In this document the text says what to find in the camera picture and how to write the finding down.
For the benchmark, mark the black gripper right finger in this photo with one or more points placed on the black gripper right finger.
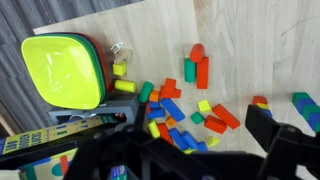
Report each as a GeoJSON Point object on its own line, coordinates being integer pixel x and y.
{"type": "Point", "coordinates": [282, 142]}

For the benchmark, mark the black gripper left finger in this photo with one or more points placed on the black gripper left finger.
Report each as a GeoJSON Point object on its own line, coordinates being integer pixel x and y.
{"type": "Point", "coordinates": [140, 116]}

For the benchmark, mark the small orange cube block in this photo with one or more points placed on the small orange cube block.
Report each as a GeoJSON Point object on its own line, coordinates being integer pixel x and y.
{"type": "Point", "coordinates": [154, 96]}

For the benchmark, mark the blue long block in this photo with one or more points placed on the blue long block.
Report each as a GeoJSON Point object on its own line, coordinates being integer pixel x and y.
{"type": "Point", "coordinates": [173, 109]}

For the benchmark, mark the yellow cylinder block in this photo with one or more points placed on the yellow cylinder block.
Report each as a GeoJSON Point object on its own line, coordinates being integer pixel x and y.
{"type": "Point", "coordinates": [125, 85]}

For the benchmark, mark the green and blue block tower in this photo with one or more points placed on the green and blue block tower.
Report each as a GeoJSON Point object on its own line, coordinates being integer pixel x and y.
{"type": "Point", "coordinates": [308, 109]}

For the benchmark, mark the red step-shaped block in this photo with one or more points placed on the red step-shaped block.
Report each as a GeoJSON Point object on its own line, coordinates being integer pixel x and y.
{"type": "Point", "coordinates": [169, 90]}

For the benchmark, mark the red blue yellow block stack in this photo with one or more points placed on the red blue yellow block stack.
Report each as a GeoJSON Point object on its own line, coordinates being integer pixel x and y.
{"type": "Point", "coordinates": [262, 102]}

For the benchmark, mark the yellow cube block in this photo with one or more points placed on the yellow cube block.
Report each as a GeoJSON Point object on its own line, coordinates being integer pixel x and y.
{"type": "Point", "coordinates": [120, 69]}

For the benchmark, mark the green cylinder block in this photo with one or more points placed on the green cylinder block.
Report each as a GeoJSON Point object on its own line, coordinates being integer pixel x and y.
{"type": "Point", "coordinates": [189, 70]}

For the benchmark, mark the long red rectangular block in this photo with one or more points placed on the long red rectangular block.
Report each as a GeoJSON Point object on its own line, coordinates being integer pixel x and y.
{"type": "Point", "coordinates": [202, 73]}

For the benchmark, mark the red cylinder block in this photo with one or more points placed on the red cylinder block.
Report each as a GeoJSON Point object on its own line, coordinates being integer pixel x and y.
{"type": "Point", "coordinates": [197, 53]}

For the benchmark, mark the grey plastic bin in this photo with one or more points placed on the grey plastic bin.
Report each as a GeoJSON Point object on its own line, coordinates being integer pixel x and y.
{"type": "Point", "coordinates": [117, 104]}

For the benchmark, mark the red plastic bowl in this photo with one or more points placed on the red plastic bowl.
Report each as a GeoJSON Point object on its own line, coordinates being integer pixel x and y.
{"type": "Point", "coordinates": [102, 61]}

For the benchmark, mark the yellow plastic bowl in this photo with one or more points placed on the yellow plastic bowl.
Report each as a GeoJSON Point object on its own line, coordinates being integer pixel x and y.
{"type": "Point", "coordinates": [62, 71]}

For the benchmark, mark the wooden blocks cardboard box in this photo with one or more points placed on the wooden blocks cardboard box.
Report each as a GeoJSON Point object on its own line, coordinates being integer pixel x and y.
{"type": "Point", "coordinates": [51, 167]}

